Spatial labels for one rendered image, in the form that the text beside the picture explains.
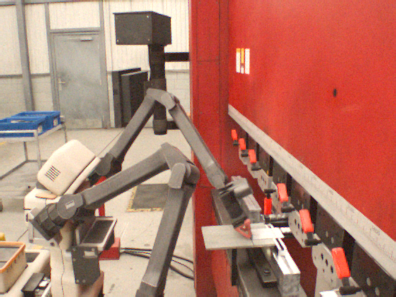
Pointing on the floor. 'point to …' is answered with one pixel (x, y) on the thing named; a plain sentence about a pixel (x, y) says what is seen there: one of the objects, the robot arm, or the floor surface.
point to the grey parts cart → (16, 175)
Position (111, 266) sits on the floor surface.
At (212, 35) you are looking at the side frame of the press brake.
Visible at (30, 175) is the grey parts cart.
